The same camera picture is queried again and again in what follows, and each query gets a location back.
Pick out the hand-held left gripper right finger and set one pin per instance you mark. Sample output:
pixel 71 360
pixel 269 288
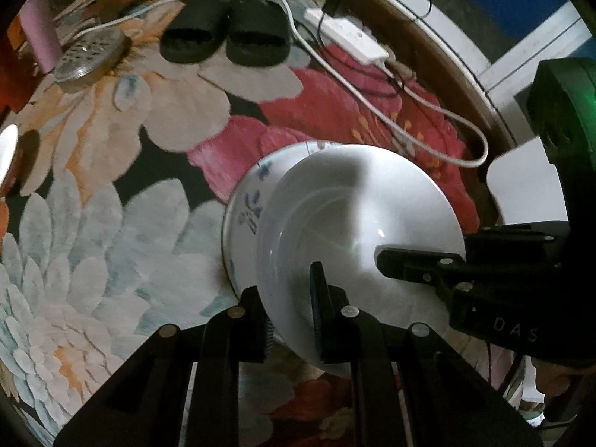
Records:
pixel 323 326

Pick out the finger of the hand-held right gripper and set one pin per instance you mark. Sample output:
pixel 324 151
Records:
pixel 512 242
pixel 414 265

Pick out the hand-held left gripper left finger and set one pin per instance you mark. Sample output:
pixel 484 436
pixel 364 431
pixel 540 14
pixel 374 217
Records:
pixel 254 330

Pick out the white plate pale blue rim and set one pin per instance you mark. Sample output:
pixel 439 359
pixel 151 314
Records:
pixel 225 242

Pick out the white bowl brown outside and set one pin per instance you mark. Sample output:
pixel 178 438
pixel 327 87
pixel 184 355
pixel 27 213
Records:
pixel 326 205
pixel 7 153

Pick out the white bear print plate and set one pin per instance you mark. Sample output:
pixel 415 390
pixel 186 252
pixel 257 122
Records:
pixel 249 205

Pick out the white board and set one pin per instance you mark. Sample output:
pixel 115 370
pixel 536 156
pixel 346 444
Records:
pixel 521 186

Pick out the floral rug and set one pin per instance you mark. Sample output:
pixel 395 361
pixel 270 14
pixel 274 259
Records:
pixel 93 242

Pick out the white power strip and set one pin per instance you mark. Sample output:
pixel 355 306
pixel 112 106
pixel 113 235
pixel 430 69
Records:
pixel 347 32

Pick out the round perforated metal tin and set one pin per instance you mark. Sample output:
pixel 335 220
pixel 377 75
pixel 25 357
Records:
pixel 88 63

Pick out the pink tumbler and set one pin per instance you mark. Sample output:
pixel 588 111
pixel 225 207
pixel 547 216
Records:
pixel 42 32

